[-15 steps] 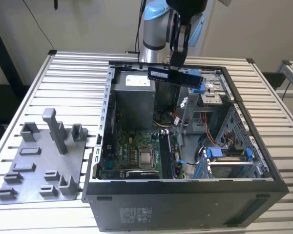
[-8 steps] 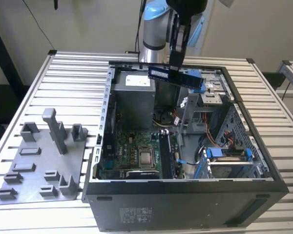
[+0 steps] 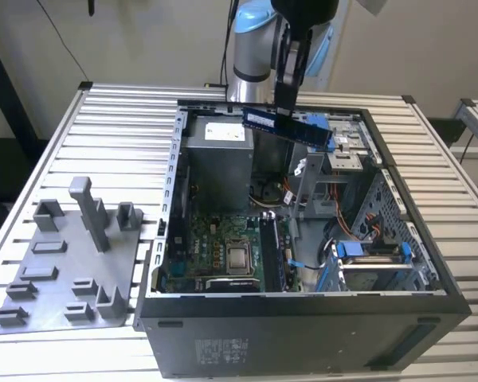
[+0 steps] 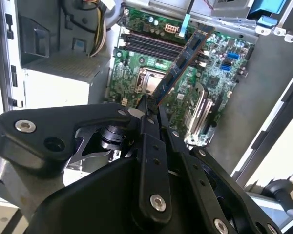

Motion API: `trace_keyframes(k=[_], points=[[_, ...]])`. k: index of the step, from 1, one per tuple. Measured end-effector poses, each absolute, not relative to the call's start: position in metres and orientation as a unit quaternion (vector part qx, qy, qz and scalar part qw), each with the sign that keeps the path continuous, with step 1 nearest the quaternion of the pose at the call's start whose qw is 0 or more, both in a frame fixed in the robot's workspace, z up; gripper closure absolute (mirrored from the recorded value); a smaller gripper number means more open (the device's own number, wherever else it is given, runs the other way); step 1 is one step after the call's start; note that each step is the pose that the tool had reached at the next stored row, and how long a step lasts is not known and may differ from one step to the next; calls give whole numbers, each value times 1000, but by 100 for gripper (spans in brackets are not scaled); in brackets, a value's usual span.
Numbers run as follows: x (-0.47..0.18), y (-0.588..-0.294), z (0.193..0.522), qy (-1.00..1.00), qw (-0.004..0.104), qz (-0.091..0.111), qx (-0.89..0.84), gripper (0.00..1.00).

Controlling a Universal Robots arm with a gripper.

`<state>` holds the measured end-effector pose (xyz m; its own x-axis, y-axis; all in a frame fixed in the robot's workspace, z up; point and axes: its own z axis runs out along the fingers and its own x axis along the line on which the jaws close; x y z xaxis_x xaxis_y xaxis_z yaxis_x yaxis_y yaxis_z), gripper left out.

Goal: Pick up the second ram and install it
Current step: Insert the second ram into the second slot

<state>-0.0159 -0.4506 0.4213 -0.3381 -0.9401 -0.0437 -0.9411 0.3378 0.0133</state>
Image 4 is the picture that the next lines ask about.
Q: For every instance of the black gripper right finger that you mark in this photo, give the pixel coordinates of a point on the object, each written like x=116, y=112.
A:
x=205, y=175

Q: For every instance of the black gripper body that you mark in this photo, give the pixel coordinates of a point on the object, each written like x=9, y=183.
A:
x=92, y=200

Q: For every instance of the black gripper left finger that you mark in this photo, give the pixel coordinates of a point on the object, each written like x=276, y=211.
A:
x=51, y=126

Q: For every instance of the RAM stick with blue chips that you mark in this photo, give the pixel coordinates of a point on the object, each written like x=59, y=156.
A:
x=185, y=56

